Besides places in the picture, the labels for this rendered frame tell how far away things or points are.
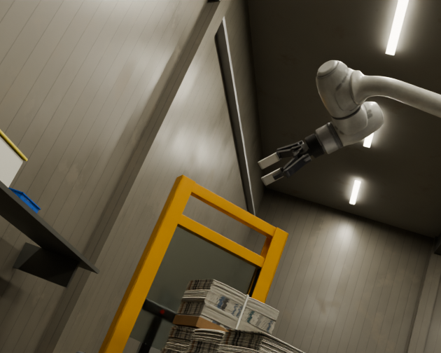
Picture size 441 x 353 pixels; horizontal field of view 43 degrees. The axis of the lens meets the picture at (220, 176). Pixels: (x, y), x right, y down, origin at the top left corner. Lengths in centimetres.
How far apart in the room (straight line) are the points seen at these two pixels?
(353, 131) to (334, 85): 18
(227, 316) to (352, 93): 129
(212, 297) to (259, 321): 26
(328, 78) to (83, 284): 448
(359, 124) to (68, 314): 444
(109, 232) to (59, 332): 107
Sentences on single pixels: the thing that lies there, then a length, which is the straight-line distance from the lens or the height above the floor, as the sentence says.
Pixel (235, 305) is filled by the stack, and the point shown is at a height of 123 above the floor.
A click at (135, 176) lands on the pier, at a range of 608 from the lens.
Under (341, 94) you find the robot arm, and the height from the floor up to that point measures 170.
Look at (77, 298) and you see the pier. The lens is 581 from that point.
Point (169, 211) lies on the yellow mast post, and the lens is 307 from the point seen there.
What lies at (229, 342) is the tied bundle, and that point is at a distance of 218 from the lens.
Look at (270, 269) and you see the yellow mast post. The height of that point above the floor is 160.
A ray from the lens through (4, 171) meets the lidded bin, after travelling 343.
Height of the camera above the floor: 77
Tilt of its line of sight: 21 degrees up
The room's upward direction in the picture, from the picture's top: 23 degrees clockwise
